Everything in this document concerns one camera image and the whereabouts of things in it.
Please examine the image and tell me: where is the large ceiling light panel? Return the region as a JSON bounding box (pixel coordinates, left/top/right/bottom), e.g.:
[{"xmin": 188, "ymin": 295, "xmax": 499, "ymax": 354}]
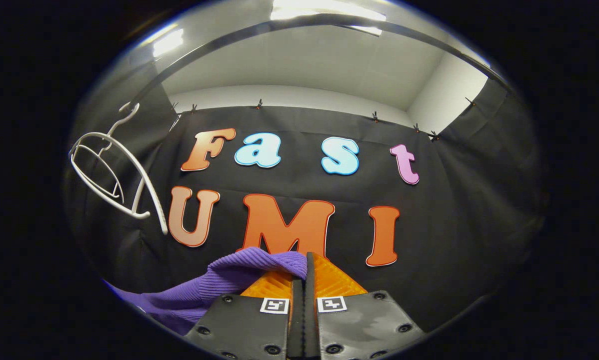
[{"xmin": 269, "ymin": 0, "xmax": 388, "ymax": 36}]

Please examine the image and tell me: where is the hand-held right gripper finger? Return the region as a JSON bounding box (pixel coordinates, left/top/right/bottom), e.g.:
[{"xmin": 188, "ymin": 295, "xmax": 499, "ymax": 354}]
[
  {"xmin": 304, "ymin": 251, "xmax": 426, "ymax": 360},
  {"xmin": 183, "ymin": 270, "xmax": 306, "ymax": 360}
]

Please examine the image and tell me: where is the black backdrop cloth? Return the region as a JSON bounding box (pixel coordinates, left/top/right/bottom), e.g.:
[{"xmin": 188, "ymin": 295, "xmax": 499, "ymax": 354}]
[{"xmin": 64, "ymin": 75, "xmax": 545, "ymax": 333}]

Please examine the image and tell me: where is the white plastic clothes hanger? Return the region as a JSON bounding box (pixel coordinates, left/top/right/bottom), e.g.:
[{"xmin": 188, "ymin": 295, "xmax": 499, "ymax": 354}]
[
  {"xmin": 68, "ymin": 102, "xmax": 169, "ymax": 236},
  {"xmin": 72, "ymin": 135, "xmax": 153, "ymax": 221}
]

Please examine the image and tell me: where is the small ceiling light panel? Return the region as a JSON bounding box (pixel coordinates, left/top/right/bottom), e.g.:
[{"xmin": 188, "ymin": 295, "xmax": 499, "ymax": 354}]
[{"xmin": 152, "ymin": 27, "xmax": 185, "ymax": 58}]

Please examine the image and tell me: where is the purple ribbed jacket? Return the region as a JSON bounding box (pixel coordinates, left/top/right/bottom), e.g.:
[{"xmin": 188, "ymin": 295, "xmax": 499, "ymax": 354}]
[{"xmin": 104, "ymin": 246, "xmax": 309, "ymax": 336}]

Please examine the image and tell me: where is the black clothes rail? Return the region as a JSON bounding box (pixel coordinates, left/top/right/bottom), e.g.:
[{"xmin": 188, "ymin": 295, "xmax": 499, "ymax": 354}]
[{"xmin": 127, "ymin": 14, "xmax": 513, "ymax": 108}]

